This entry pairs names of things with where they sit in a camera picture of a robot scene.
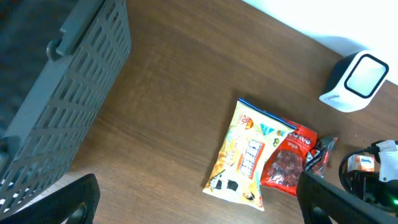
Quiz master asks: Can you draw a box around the red snack bag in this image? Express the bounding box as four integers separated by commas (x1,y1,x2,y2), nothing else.
260,119,318,197

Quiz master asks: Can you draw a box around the small orange snack box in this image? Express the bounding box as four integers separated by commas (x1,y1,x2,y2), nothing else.
347,154,375,172

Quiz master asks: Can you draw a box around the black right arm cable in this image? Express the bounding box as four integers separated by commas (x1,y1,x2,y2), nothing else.
338,146,379,197

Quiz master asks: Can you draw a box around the yellow chips bag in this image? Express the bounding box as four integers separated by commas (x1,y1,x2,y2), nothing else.
203,98,297,211

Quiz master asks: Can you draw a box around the white barcode scanner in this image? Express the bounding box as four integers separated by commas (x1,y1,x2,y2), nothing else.
319,50,389,113

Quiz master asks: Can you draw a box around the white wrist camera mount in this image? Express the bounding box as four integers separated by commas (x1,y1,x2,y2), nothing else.
372,140,398,182

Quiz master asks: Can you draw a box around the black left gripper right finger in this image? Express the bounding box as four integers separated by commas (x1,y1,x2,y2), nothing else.
297,171,397,224

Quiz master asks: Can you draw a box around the grey plastic mesh basket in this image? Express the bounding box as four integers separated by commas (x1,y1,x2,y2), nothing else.
1,0,132,218

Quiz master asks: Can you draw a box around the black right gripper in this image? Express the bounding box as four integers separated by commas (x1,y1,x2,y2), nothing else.
348,170,397,213

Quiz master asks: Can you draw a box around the black red triangular packet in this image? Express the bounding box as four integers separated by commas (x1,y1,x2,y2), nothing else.
303,135,338,178

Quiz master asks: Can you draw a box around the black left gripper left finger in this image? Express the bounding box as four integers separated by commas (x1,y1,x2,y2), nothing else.
1,174,100,224

